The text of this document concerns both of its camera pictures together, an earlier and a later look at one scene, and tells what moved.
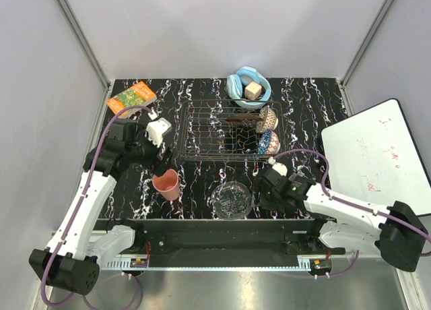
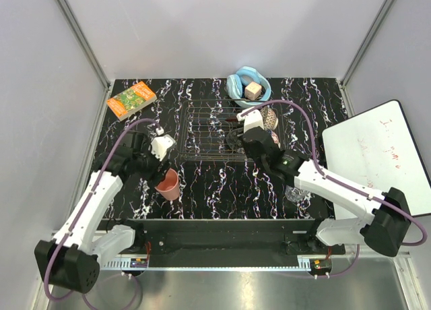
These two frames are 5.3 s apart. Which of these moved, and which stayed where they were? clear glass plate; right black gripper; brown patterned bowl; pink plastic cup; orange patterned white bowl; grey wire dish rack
Moved: right black gripper; clear glass plate
Stayed: brown patterned bowl; pink plastic cup; orange patterned white bowl; grey wire dish rack
